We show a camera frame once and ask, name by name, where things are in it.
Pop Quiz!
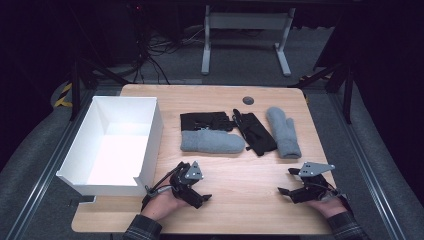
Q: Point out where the person's left hand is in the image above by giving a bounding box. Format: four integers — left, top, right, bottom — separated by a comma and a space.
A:
142, 190, 188, 222

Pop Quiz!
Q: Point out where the black metal stand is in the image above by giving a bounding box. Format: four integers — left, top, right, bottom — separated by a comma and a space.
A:
288, 61, 355, 125
68, 56, 129, 122

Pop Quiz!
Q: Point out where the right hand-held gripper cable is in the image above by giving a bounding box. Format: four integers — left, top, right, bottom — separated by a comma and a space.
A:
328, 188, 352, 211

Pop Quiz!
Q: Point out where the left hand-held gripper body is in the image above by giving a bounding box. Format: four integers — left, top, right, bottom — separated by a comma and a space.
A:
169, 160, 204, 209

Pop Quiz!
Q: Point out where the grey fluffy mitten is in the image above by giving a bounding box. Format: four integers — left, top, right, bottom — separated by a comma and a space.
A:
265, 106, 303, 160
180, 129, 247, 155

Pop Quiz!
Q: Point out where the plain black glove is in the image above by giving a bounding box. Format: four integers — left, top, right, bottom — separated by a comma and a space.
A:
232, 108, 278, 157

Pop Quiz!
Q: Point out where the black glove with pale print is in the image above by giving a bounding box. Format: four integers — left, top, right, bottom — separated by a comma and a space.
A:
179, 111, 236, 133

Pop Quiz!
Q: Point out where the yellow and black striped tape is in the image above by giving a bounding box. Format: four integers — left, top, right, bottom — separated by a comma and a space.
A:
54, 82, 74, 108

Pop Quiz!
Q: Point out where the left hand-held gripper cable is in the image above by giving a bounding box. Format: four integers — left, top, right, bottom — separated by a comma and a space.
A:
141, 162, 184, 211

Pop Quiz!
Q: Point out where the white storage box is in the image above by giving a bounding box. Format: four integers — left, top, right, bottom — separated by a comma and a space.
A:
55, 95, 164, 198

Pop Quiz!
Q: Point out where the hand-held gripper cable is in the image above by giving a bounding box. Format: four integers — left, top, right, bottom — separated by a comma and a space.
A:
141, 162, 184, 211
328, 188, 352, 211

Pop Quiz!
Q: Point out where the person's right hand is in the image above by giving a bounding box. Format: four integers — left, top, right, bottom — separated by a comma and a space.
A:
308, 196, 349, 219

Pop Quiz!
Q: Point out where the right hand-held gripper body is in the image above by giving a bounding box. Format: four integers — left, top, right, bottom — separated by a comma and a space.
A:
289, 162, 338, 204

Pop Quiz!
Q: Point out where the aluminium floor rail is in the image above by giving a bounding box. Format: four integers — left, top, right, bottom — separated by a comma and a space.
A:
4, 89, 98, 240
328, 93, 408, 240

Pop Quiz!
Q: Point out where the bundle of floor cables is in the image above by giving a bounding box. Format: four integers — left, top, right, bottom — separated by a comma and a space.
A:
133, 26, 206, 84

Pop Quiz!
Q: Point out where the grey metal table frame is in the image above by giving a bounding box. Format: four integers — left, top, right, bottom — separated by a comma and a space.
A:
200, 4, 297, 77

